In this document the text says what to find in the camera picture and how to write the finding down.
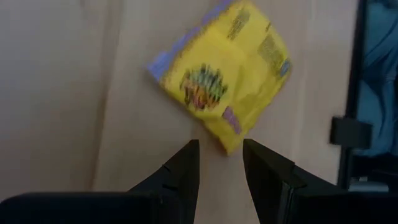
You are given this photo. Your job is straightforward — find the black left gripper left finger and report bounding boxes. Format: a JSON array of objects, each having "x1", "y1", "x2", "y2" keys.
[{"x1": 0, "y1": 139, "x2": 200, "y2": 224}]

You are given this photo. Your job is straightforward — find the yellow sour candy pack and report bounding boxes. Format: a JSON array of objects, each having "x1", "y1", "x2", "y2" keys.
[{"x1": 146, "y1": 0, "x2": 293, "y2": 156}]

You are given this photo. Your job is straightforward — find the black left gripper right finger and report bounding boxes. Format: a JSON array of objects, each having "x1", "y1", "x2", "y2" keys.
[{"x1": 243, "y1": 138, "x2": 398, "y2": 224}]

